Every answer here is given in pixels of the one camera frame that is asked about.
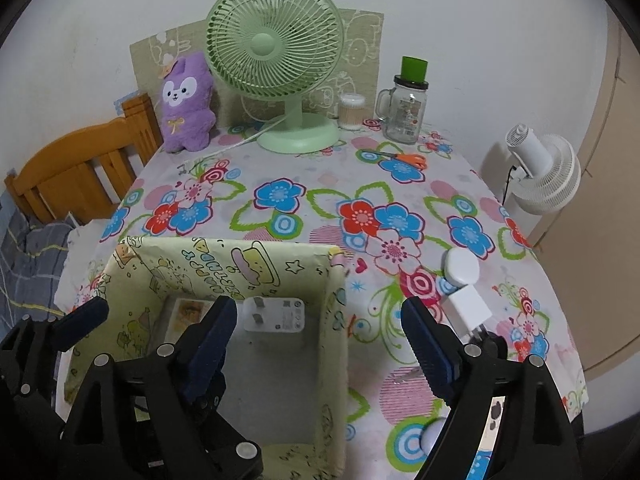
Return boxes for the floral tablecloth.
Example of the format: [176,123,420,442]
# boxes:
[55,119,588,480]

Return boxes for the white flat charger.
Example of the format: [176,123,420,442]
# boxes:
[243,297,307,333]

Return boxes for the white power adapter with prongs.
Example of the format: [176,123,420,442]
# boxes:
[444,286,493,342]

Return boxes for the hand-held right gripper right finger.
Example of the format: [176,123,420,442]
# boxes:
[400,296,583,480]

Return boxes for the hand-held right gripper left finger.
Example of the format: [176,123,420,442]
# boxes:
[60,296,263,480]

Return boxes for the orange handled scissors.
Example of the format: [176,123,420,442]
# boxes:
[372,151,428,170]

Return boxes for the wooden headboard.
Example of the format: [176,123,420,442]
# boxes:
[4,92,163,223]

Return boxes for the green desk fan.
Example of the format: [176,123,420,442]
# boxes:
[206,0,345,152]

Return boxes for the light blue sheet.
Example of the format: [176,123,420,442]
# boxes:
[112,91,151,116]

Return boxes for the glass jar mug green lid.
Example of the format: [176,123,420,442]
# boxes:
[375,56,430,144]

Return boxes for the black fan cable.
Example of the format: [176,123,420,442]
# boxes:
[501,162,518,206]

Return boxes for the purple plush toy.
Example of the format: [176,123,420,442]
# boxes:
[160,51,218,153]

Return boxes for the white fan cord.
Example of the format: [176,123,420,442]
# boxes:
[177,115,286,171]

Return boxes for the white standing fan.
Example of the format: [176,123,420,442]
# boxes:
[500,122,582,233]

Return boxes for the plaid blanket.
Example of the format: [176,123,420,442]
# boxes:
[0,187,76,321]

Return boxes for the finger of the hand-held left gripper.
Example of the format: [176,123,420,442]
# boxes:
[10,296,110,361]

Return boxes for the yellow cartoon storage box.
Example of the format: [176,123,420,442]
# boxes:
[62,235,351,480]

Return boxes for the cotton swab container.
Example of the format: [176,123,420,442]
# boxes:
[337,92,364,131]

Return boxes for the white pillow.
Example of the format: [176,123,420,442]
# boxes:
[67,215,103,261]

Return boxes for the white packet orange print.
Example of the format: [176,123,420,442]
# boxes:
[165,297,211,336]

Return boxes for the beige cartoon wall sheet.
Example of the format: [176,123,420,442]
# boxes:
[129,7,386,128]

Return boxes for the white rounded square device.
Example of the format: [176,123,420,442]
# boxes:
[441,249,479,286]

